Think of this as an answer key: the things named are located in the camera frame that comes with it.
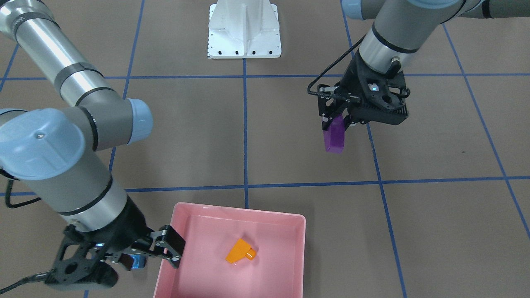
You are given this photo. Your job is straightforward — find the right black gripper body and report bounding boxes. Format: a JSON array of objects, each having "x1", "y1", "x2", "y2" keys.
[{"x1": 44, "y1": 197, "x2": 160, "y2": 290}]

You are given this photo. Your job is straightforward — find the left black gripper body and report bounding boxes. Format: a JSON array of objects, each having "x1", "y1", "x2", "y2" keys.
[{"x1": 317, "y1": 53, "x2": 410, "y2": 126}]

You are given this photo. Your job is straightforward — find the purple block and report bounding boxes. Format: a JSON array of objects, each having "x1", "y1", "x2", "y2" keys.
[{"x1": 323, "y1": 114, "x2": 346, "y2": 154}]

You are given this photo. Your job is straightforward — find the pink plastic box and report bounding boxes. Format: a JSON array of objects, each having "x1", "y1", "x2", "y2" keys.
[{"x1": 154, "y1": 202, "x2": 306, "y2": 298}]

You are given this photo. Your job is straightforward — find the orange block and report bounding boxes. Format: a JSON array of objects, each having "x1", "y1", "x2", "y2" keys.
[{"x1": 225, "y1": 239, "x2": 257, "y2": 264}]

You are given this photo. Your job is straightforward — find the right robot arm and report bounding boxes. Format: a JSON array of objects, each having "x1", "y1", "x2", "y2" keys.
[{"x1": 1, "y1": 0, "x2": 186, "y2": 293}]

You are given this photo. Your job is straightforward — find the blue tape line lengthwise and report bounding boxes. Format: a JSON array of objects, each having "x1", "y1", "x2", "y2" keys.
[{"x1": 242, "y1": 59, "x2": 250, "y2": 209}]

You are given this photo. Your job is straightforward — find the blue tape line crosswise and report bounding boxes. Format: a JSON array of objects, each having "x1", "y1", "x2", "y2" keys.
[{"x1": 0, "y1": 176, "x2": 530, "y2": 197}]

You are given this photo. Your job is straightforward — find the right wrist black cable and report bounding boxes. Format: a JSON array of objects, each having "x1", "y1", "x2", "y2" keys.
[{"x1": 0, "y1": 271, "x2": 54, "y2": 296}]

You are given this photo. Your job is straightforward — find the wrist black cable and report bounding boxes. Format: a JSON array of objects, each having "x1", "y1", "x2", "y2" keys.
[
  {"x1": 307, "y1": 35, "x2": 367, "y2": 100},
  {"x1": 0, "y1": 271, "x2": 54, "y2": 296}
]

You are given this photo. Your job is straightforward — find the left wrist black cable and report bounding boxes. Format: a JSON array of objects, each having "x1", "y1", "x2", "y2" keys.
[{"x1": 307, "y1": 35, "x2": 367, "y2": 100}]

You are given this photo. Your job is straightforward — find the white camera stand base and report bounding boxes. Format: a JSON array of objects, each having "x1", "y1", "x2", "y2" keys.
[{"x1": 207, "y1": 0, "x2": 282, "y2": 59}]

